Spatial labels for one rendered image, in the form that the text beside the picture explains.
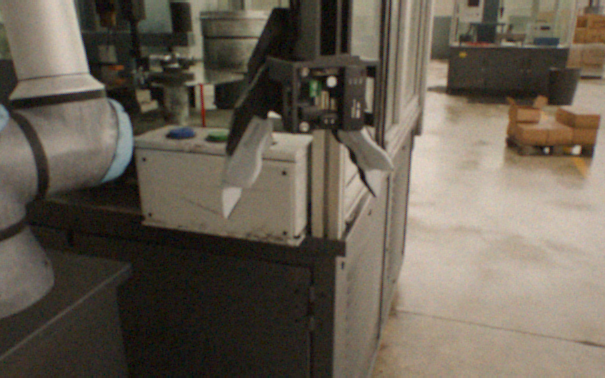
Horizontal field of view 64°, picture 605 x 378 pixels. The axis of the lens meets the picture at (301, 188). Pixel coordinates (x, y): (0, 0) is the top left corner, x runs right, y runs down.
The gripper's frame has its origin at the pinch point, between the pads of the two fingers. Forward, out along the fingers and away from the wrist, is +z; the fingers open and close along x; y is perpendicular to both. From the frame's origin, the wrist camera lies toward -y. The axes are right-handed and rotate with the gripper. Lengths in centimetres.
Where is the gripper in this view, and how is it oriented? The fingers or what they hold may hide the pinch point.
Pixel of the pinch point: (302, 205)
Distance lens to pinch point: 45.9
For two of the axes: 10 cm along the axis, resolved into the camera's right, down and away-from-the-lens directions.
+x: 9.3, -1.2, 3.4
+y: 3.6, 3.1, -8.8
